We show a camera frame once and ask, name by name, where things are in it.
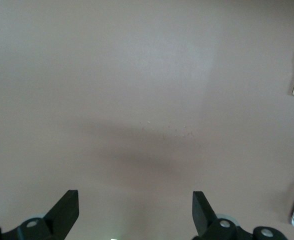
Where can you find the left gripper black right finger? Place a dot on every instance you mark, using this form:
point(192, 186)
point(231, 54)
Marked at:
point(204, 217)

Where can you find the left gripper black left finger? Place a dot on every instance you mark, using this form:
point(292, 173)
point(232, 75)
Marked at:
point(62, 215)

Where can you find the brown table cover sheet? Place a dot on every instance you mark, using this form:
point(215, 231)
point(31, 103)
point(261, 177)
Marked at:
point(112, 75)

